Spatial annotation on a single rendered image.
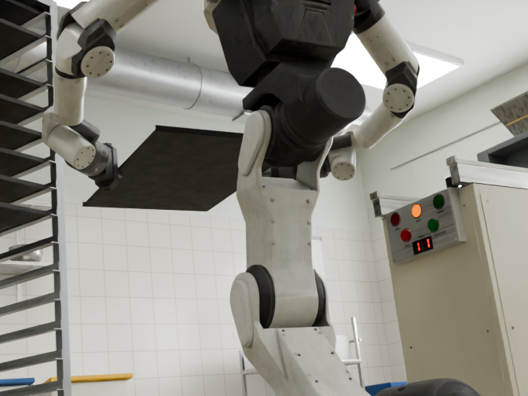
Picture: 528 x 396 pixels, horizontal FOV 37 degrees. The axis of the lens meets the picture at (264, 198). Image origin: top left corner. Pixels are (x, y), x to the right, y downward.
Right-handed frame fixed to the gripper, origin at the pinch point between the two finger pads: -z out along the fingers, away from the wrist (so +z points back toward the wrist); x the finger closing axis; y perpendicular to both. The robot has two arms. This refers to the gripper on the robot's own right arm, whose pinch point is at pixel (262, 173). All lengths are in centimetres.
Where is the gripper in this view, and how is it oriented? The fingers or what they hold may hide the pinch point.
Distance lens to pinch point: 221.4
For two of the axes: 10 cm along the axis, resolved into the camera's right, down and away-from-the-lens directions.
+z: 9.5, -1.8, -2.5
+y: -2.9, -2.4, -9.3
